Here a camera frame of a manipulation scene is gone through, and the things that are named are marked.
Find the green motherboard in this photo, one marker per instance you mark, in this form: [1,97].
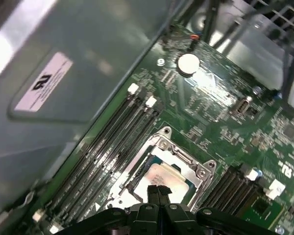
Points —
[235,137]

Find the CPU socket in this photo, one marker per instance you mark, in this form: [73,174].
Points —
[166,131]

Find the round coin cell battery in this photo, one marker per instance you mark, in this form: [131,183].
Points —
[188,64]

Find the silver square CPU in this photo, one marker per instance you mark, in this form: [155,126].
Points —
[166,175]

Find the metal drive cage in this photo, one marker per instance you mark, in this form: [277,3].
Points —
[257,41]

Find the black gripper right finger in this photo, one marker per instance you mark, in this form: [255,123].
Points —
[191,222]

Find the silver internal USB port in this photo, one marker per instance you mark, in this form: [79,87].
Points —
[242,106]

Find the white label sticker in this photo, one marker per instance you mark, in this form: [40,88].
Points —
[44,80]

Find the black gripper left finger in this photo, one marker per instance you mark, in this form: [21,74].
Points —
[127,222]

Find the RAM slot black clips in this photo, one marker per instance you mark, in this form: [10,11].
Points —
[114,172]
[240,198]
[223,186]
[94,157]

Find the black open PC case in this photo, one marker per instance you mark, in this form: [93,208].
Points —
[63,122]

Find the thin metal locking lever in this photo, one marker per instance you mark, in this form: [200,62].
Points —
[186,156]

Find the RAM slot white clips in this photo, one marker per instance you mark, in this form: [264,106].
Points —
[85,151]
[274,192]
[231,192]
[102,164]

